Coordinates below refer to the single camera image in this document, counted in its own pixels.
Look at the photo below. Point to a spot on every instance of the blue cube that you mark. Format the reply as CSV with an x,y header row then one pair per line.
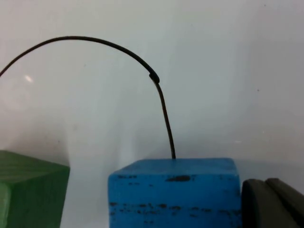
x,y
173,194

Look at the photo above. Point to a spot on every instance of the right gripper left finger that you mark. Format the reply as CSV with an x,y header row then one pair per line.
x,y
261,206

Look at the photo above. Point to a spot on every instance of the green cube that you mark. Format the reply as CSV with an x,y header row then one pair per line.
x,y
31,190

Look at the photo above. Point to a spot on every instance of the grey-framed whiteboard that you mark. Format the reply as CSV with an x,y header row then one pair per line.
x,y
190,71

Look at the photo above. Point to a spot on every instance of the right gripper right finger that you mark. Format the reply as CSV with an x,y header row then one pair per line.
x,y
288,197

